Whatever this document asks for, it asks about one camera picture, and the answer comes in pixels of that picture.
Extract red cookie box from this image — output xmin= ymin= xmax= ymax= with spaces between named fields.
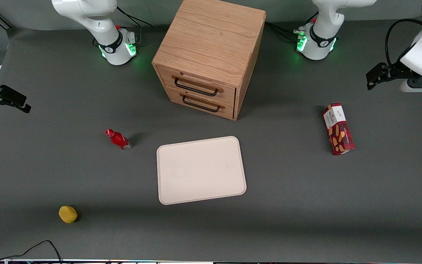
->
xmin=322 ymin=102 xmax=355 ymax=156

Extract beige rectangular tray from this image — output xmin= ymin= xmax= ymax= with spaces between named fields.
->
xmin=156 ymin=136 xmax=247 ymax=205

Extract small red bottle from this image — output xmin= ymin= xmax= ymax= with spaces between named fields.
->
xmin=105 ymin=128 xmax=132 ymax=151

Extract yellow lemon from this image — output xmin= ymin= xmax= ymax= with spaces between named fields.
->
xmin=58 ymin=205 xmax=78 ymax=224

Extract wooden two-drawer cabinet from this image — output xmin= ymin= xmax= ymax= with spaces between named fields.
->
xmin=152 ymin=0 xmax=267 ymax=121

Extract black cables at left arm base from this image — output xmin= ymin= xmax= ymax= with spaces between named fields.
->
xmin=265 ymin=12 xmax=319 ymax=41

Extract black cables at arm base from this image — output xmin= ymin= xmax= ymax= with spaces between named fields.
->
xmin=116 ymin=5 xmax=153 ymax=47
xmin=265 ymin=12 xmax=319 ymax=41

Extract black cables at right arm base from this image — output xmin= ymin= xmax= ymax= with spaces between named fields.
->
xmin=116 ymin=5 xmax=153 ymax=47

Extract black cable at table edge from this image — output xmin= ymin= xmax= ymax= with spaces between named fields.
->
xmin=0 ymin=240 xmax=63 ymax=264

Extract wooden drawer with black handle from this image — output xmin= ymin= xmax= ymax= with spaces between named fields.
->
xmin=157 ymin=66 xmax=237 ymax=107
xmin=165 ymin=87 xmax=235 ymax=120

